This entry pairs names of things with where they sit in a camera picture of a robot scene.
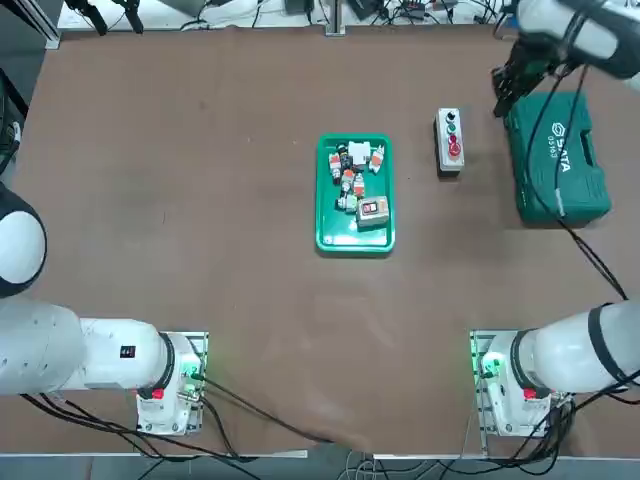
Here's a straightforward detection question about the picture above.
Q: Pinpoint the white four-button box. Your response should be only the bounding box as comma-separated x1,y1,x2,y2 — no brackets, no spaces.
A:
432,107,467,177

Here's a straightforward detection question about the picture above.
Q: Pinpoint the green SATA tool case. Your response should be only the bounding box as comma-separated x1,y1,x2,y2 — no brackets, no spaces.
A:
503,92,612,229

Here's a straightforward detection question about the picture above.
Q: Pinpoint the green plastic tray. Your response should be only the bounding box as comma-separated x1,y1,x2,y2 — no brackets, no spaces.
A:
314,132,397,259

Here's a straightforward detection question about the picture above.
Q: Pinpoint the black base cable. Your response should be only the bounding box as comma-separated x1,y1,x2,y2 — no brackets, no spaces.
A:
197,374,336,446

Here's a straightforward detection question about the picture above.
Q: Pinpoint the silver aluminium frame post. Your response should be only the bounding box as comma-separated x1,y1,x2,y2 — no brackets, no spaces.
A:
324,0,347,37

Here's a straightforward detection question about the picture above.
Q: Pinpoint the white terminal block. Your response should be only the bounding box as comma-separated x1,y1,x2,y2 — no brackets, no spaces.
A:
348,141,375,167

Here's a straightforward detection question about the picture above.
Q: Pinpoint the beige switch box red button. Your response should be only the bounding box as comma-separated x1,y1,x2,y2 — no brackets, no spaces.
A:
355,195,390,230

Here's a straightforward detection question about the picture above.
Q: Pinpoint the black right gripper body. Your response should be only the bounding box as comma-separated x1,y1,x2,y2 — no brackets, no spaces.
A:
503,38,557,90

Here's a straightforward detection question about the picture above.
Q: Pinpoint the black tripod leg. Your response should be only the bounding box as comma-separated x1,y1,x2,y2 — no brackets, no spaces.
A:
64,0,109,36
114,0,146,34

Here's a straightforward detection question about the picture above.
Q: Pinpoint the silver aluminium frame rail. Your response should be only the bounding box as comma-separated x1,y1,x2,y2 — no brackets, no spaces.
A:
14,0,62,51

